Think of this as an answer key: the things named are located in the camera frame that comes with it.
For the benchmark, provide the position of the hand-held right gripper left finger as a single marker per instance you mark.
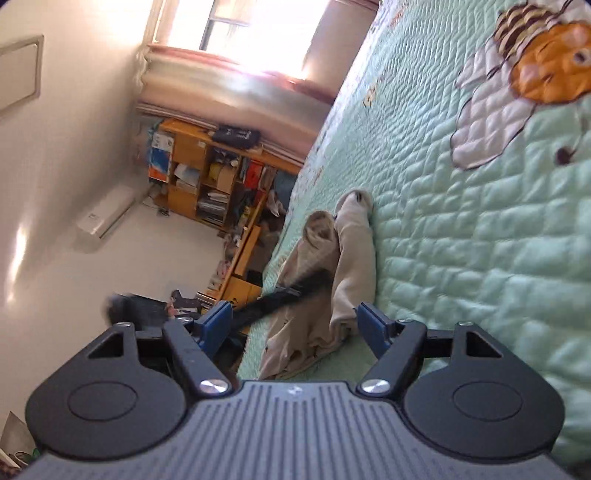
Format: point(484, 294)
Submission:
point(217, 327)

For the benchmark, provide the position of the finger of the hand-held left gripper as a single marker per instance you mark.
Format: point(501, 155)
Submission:
point(314, 281)

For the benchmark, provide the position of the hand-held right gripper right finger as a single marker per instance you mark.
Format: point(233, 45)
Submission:
point(371, 330)

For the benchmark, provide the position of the cream smiley print garment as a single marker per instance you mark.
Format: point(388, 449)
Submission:
point(318, 332)

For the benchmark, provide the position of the wooden desk with drawers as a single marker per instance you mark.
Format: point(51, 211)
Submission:
point(240, 290)

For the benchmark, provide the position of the blue fabric bag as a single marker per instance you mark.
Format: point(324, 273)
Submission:
point(284, 187)

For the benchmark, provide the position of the red box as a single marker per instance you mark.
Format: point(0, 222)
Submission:
point(253, 175)

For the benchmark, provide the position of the green quilted bedspread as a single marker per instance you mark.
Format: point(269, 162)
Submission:
point(461, 230)

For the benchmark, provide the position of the white air conditioner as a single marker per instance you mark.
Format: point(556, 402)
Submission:
point(104, 212)

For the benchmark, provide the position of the navy hanging bag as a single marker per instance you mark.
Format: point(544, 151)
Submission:
point(235, 136)

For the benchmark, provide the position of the wooden bookshelf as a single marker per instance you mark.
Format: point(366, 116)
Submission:
point(189, 147)

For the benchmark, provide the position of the blue white tissue pack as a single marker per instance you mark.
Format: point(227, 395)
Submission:
point(160, 157)

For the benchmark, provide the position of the pink curtain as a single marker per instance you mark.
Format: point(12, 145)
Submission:
point(231, 97)

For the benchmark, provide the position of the bright window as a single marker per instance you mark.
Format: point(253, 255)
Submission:
point(258, 32)

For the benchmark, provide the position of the white wall panel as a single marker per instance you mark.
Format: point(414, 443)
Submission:
point(18, 74)

